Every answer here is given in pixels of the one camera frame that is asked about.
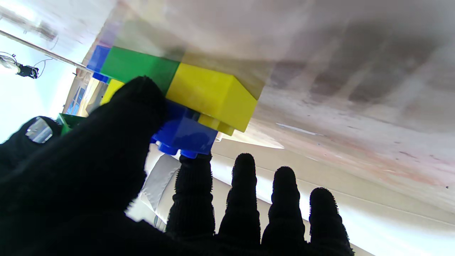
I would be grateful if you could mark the black device on stand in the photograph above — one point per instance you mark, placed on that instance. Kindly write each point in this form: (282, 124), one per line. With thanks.
(27, 71)

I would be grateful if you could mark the blue toy brick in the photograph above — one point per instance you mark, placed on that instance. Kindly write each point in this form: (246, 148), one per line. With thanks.
(96, 60)
(185, 133)

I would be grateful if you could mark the yellow toy brick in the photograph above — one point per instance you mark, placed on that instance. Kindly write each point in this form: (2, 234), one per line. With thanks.
(111, 90)
(213, 96)

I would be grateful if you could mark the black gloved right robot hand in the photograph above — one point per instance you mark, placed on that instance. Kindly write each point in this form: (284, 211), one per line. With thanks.
(21, 145)

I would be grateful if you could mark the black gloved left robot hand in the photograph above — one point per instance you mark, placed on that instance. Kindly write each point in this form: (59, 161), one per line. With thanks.
(89, 177)

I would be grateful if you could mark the cream throw pillow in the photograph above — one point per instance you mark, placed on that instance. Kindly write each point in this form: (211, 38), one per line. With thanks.
(158, 181)

